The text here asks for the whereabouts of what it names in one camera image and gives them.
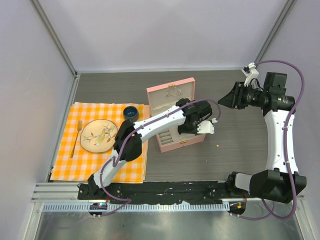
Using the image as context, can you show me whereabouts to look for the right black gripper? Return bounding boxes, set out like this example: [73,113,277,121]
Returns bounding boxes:
[218,81,268,110]

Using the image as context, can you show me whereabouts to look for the pink jewelry box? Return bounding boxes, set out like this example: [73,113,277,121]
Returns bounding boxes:
[146,77,206,153]

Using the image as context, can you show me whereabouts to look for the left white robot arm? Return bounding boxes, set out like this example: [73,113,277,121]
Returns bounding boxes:
[87,98,219,200]

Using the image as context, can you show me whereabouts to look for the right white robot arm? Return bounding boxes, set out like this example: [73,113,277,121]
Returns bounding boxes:
[218,72,307,204]

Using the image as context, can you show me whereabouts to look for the dark blue mug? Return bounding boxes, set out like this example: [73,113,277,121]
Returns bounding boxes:
[122,106,140,123]

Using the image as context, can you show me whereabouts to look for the bird pattern ceramic plate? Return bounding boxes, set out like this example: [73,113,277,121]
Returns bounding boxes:
[80,119,118,153]

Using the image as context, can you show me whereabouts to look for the gold fork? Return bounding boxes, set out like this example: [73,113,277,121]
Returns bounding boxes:
[70,120,83,158]

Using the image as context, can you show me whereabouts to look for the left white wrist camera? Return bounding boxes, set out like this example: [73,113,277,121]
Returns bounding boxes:
[196,120,215,135]

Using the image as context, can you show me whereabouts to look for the silver necklace in lid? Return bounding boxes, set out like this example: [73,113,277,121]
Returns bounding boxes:
[164,87,182,99]

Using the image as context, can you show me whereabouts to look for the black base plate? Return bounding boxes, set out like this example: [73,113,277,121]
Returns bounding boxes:
[77,180,257,206]

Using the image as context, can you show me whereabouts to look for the slotted white cable duct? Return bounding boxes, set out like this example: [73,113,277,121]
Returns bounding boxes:
[42,201,230,213]

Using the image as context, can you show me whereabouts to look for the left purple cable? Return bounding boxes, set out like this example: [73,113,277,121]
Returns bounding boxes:
[99,98,222,216]

